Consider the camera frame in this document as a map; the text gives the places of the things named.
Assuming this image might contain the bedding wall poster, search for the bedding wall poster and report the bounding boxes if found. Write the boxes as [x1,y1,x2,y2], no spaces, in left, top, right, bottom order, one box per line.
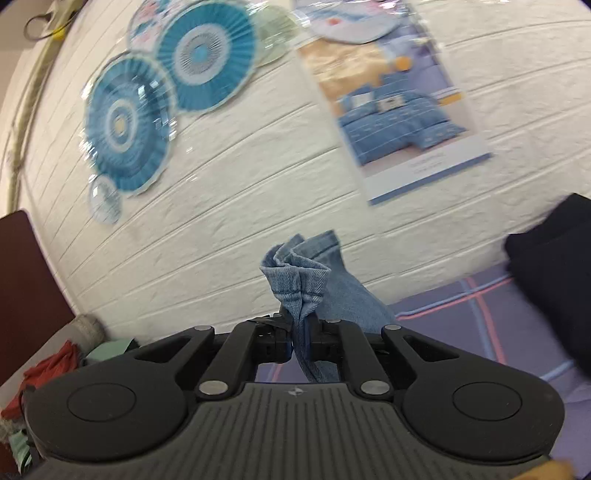
[294,0,493,207]

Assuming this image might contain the blue paper fan white centre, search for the blue paper fan white centre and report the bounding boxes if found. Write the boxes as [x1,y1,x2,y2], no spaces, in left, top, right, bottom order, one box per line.
[154,6,260,114]

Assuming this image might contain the large blue paper fan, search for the large blue paper fan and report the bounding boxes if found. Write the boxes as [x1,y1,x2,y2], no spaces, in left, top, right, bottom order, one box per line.
[84,52,179,195]

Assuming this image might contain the folded black pants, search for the folded black pants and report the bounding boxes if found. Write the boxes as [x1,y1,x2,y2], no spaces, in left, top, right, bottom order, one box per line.
[503,193,591,367]

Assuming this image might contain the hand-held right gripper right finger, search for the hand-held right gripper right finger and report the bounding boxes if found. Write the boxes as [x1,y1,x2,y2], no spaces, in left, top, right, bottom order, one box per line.
[302,316,459,398]

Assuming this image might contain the pale green paper fan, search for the pale green paper fan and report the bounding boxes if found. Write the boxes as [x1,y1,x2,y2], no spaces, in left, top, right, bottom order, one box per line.
[253,6,302,66]

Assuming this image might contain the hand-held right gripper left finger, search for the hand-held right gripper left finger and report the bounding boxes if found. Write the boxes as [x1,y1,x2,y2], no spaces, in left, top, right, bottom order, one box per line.
[133,313,297,400]

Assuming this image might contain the beige wall pipe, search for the beige wall pipe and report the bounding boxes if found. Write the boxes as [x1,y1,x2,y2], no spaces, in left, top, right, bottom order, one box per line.
[6,36,68,209]

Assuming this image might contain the light blue denim pants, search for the light blue denim pants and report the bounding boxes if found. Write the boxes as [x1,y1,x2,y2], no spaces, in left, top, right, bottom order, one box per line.
[259,230,398,385]

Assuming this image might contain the green cloth bag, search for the green cloth bag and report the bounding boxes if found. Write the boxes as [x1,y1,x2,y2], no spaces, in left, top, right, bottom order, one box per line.
[84,338,140,366]

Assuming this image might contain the red cloth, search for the red cloth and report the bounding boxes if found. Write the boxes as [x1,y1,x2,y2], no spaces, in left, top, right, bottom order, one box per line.
[0,340,83,420]

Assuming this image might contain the purple plaid bed sheet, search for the purple plaid bed sheet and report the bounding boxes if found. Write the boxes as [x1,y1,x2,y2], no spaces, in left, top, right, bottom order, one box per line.
[253,272,591,467]

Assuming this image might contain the grey fabric item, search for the grey fabric item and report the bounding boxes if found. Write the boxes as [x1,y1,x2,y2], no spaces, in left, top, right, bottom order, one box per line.
[68,313,106,354]

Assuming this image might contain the black cable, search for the black cable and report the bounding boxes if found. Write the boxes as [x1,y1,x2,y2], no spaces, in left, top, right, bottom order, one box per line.
[24,0,86,41]

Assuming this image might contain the pink and white paper fan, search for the pink and white paper fan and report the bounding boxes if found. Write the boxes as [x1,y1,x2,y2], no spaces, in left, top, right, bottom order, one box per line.
[126,0,204,51]

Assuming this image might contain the dark red board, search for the dark red board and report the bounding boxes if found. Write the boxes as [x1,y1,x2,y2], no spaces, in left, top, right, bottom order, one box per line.
[0,209,77,386]

